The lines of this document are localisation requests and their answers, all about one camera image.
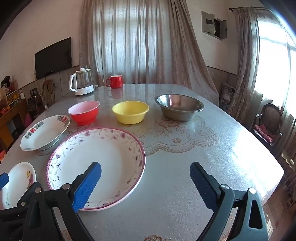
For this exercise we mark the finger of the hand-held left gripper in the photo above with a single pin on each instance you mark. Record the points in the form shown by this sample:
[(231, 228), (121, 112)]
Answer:
[(3, 180)]

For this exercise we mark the black portable speaker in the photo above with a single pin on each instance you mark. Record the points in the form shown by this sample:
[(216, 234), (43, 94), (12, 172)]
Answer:
[(32, 104)]

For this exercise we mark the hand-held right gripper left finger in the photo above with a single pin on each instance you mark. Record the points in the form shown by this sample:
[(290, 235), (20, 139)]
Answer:
[(86, 185)]

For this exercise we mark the black flat television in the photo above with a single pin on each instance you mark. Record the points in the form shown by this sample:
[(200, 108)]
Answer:
[(53, 60)]

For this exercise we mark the narrow beige lace curtain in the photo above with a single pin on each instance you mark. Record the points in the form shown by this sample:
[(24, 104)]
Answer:
[(246, 58)]

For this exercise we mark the white glass electric kettle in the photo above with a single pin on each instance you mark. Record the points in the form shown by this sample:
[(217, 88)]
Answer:
[(84, 90)]

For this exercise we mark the red seat cushion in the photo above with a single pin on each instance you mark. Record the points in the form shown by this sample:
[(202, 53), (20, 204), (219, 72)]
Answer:
[(266, 134)]

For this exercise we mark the grey wall electrical panel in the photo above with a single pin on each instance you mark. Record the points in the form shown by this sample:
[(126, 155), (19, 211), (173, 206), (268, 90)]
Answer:
[(212, 24)]

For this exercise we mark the wooden chair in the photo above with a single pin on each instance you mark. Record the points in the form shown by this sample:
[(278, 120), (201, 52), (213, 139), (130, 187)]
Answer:
[(49, 88)]

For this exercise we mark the stainless steel bowl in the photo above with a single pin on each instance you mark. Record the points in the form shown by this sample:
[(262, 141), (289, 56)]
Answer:
[(178, 114)]

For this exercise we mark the wooden cabinet with clutter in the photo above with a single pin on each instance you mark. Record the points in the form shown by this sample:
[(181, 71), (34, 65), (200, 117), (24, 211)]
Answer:
[(9, 125)]

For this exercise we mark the cluttered desktop shelf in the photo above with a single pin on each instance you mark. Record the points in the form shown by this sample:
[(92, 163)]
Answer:
[(11, 92)]

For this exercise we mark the small white rose plate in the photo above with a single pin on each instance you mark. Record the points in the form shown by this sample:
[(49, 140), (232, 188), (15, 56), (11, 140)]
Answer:
[(18, 178)]

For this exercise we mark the large purple-rimmed floral plate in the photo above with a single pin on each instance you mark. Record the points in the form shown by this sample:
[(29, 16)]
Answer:
[(104, 150)]

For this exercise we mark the red plastic bowl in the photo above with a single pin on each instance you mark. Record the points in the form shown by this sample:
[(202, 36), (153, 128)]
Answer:
[(85, 118)]

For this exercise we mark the pink bag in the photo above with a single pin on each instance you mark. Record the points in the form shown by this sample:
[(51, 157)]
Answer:
[(28, 120)]

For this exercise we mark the wide beige lace curtain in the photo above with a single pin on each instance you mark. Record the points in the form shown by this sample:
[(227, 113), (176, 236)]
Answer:
[(138, 46)]

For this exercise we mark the dark round-backed chair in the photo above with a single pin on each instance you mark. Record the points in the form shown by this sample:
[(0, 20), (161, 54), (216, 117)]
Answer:
[(272, 113)]

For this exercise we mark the red mug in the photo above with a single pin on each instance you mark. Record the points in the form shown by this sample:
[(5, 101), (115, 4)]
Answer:
[(116, 82)]

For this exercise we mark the white plate with dragon print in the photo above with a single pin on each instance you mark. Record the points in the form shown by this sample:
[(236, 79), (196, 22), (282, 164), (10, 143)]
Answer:
[(44, 136)]

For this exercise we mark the patterned fabric bundle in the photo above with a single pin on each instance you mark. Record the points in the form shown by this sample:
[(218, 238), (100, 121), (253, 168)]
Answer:
[(227, 97)]

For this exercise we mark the yellow plastic bowl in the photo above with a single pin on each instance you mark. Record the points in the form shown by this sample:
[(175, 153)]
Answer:
[(130, 118)]

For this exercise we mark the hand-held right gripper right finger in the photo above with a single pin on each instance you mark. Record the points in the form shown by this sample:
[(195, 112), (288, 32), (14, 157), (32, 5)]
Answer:
[(203, 185)]

